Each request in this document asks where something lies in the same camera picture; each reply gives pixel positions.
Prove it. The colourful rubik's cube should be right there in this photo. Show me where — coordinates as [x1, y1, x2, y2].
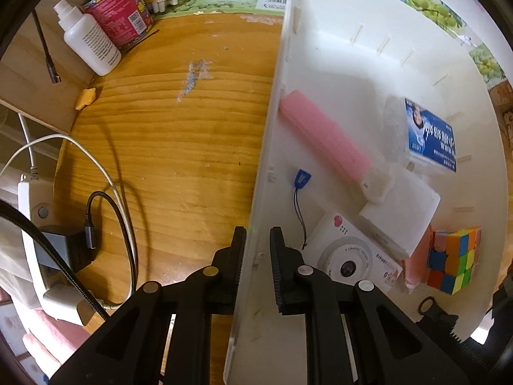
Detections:
[426, 227, 482, 295]

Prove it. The white instant camera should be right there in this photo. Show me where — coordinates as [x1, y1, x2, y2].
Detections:
[302, 211, 403, 293]

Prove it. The white square charger box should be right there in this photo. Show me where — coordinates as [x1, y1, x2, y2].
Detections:
[359, 166, 440, 260]

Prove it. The white plastic storage bin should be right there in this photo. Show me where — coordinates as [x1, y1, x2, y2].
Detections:
[224, 0, 508, 384]

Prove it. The blue label floss box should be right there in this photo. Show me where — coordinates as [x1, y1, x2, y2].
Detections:
[383, 97, 457, 176]

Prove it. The black power adapter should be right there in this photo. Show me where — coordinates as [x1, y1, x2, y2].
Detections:
[40, 225, 95, 273]

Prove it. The white power strip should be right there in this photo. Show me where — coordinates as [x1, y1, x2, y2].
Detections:
[16, 175, 97, 327]

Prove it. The yellow small clip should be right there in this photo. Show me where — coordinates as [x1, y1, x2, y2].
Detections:
[75, 88, 97, 111]

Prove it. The brown cardboard picture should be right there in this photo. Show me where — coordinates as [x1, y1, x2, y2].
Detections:
[489, 81, 513, 137]

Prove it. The white spray bottle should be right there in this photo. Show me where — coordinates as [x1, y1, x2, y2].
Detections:
[54, 0, 122, 77]

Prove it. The pink pen can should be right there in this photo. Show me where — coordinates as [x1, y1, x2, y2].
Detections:
[82, 0, 153, 50]

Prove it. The white cable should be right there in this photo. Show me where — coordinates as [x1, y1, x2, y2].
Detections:
[0, 114, 136, 311]

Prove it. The black cable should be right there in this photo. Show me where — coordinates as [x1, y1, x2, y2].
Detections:
[0, 189, 139, 322]

